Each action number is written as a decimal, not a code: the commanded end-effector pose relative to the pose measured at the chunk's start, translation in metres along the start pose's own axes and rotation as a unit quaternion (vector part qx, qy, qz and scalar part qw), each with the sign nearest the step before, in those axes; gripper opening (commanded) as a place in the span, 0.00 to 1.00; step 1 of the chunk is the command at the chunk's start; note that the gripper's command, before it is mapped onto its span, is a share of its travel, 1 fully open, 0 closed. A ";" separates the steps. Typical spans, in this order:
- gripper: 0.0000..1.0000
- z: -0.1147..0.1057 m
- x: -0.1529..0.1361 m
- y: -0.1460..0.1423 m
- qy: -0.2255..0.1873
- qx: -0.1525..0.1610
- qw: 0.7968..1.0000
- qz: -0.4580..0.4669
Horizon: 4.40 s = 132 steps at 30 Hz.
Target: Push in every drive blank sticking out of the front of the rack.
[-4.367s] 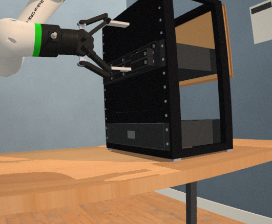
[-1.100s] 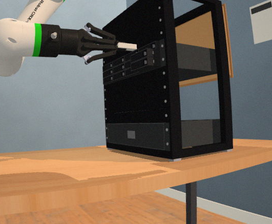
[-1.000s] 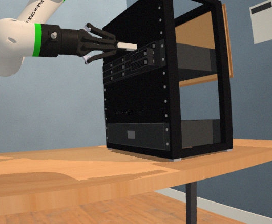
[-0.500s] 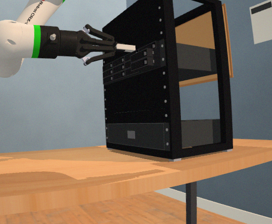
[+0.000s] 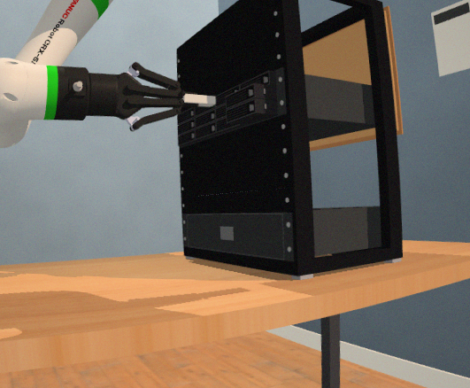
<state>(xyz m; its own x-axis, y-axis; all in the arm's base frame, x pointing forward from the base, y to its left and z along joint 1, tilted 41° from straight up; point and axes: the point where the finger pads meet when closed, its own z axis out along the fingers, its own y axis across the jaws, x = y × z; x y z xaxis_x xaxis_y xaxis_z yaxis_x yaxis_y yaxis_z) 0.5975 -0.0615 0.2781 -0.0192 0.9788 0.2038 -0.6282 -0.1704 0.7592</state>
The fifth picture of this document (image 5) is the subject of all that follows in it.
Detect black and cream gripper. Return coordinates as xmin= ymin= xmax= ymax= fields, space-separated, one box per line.
xmin=87 ymin=62 xmax=216 ymax=131

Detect black server rack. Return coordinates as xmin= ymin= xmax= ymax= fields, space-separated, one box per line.
xmin=177 ymin=0 xmax=403 ymax=280

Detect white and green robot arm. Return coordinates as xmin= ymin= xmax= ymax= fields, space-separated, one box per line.
xmin=0 ymin=0 xmax=113 ymax=148

